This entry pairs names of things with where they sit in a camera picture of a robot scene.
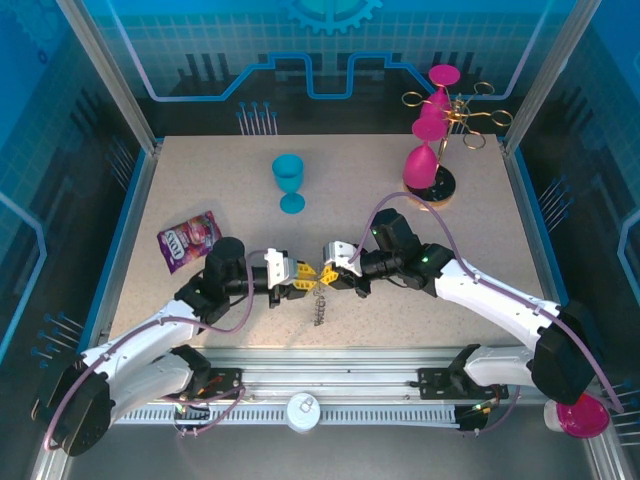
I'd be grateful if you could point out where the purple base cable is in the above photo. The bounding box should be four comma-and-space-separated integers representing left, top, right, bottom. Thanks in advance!
159, 387, 246, 439
457, 384, 524, 437

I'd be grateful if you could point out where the white slotted cable duct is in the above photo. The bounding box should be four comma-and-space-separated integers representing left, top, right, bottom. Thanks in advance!
109, 405, 461, 426

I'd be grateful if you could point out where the aluminium upright post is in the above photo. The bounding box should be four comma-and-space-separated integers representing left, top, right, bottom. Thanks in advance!
501, 0, 601, 154
53, 0, 164, 154

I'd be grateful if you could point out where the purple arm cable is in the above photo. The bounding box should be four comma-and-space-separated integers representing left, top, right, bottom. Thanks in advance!
349, 192, 624, 414
44, 249, 274, 451

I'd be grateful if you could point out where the pink plastic goblet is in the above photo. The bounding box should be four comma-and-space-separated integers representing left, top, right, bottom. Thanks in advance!
418, 64, 462, 122
402, 115, 448, 190

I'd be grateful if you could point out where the teal plastic goblet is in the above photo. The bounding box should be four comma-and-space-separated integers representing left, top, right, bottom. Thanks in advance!
271, 153, 307, 215

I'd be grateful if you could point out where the purple candy bag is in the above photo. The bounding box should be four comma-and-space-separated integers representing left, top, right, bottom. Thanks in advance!
156, 209, 230, 275

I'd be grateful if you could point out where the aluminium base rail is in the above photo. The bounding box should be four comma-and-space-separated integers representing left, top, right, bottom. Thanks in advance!
67, 344, 601, 409

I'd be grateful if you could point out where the aluminium side rail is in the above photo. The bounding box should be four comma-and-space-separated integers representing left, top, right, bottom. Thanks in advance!
501, 142, 591, 364
74, 142, 164, 364

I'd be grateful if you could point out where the gold stand with pink glasses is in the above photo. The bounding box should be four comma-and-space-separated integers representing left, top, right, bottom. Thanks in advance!
401, 81, 515, 214

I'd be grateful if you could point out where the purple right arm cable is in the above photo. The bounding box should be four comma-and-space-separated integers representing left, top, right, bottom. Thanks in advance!
349, 192, 624, 414

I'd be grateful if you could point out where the white tin can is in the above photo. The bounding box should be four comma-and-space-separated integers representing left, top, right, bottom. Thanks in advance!
285, 391, 321, 434

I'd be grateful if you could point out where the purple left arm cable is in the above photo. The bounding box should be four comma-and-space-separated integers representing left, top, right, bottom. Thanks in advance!
44, 249, 274, 451

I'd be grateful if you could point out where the white cup with pink lid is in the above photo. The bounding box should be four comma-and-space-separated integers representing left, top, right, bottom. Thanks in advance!
543, 392, 611, 440

